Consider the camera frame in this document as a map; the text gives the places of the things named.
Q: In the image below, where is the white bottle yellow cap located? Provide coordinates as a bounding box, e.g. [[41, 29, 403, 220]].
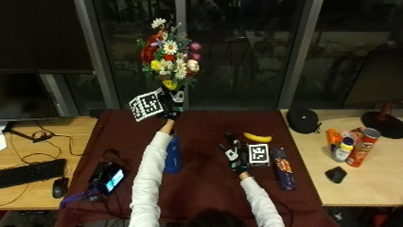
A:
[[331, 136, 355, 164]]

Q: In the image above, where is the black computer mouse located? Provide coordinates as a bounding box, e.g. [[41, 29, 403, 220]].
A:
[[323, 166, 348, 184]]

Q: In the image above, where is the white marker cube left glove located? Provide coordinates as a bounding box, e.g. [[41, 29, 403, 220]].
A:
[[128, 90, 165, 123]]

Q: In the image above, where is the colourful artificial flower bouquet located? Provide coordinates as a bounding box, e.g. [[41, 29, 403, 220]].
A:
[[136, 15, 203, 93]]

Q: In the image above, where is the white marker cube glove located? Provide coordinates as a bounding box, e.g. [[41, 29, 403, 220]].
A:
[[128, 90, 165, 123], [246, 143, 273, 167]]

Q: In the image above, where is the black keyboard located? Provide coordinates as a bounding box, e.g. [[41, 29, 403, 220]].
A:
[[0, 158, 68, 189]]

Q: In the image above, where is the person's right hand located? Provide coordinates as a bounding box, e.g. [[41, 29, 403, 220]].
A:
[[218, 131, 250, 175]]

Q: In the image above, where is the black lamp base red stem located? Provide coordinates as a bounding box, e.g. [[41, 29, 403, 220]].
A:
[[359, 101, 403, 140]]

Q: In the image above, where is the yellow banana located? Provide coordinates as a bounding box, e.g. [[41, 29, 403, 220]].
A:
[[243, 131, 274, 144]]

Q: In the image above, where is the purple strap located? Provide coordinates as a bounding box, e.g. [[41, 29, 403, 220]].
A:
[[60, 190, 94, 209]]

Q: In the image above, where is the dark red tablecloth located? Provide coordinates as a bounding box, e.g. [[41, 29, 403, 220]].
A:
[[53, 109, 340, 227]]

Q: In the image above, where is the red chips can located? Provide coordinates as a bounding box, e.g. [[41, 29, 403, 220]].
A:
[[344, 127, 383, 168]]

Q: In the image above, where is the smartphone with lit screen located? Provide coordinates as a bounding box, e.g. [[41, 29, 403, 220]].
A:
[[97, 164, 126, 196]]

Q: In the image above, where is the black cable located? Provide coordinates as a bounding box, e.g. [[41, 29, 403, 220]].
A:
[[0, 120, 85, 209]]

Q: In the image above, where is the person's left hand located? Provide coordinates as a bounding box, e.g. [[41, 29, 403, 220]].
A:
[[157, 88, 186, 121]]

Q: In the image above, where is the blue vase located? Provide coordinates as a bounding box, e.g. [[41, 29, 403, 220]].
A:
[[162, 133, 184, 174]]

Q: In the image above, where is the black monitor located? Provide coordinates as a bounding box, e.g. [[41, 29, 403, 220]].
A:
[[0, 71, 60, 122]]

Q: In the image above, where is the orange bottle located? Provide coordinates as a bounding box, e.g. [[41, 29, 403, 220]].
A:
[[325, 128, 344, 154]]

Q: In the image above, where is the white marker cube right glove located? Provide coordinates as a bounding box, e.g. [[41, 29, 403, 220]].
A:
[[246, 143, 273, 167]]

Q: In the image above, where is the black oval mouse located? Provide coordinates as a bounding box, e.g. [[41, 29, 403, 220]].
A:
[[52, 177, 70, 200]]

